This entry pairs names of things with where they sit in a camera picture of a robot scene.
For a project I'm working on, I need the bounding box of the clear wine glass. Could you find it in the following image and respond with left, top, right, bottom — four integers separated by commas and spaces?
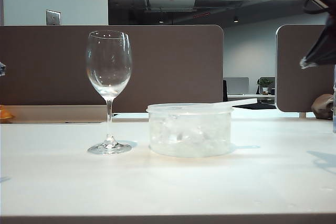
86, 30, 133, 156

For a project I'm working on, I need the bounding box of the green potted plant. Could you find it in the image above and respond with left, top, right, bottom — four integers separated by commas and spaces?
257, 77, 274, 95

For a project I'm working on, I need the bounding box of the clear round plastic container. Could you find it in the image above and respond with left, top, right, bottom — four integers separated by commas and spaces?
146, 102, 235, 158

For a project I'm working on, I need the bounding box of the orange object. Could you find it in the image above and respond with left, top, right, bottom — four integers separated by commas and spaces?
0, 104, 14, 120

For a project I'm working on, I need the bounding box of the beige cardboard box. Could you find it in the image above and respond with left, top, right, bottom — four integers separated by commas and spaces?
0, 104, 109, 124

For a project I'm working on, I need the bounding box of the clear ice cubes heap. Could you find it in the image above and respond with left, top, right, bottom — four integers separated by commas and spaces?
151, 115, 230, 156

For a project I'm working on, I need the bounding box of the clear plastic water bottle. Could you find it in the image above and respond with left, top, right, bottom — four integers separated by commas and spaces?
332, 63, 336, 133

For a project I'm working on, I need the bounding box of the small brown desk divider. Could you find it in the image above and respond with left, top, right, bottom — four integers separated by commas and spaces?
275, 24, 336, 113

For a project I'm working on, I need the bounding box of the grey background partition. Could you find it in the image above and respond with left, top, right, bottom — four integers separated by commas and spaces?
226, 77, 249, 95

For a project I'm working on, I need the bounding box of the large brown desk divider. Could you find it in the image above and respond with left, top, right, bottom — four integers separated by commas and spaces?
0, 25, 224, 113

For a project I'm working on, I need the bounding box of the metal wall switch plate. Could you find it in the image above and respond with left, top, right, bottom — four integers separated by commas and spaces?
46, 9, 62, 26

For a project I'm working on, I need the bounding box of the white plastic ice shovel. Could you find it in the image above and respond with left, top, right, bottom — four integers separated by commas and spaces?
209, 98, 258, 108

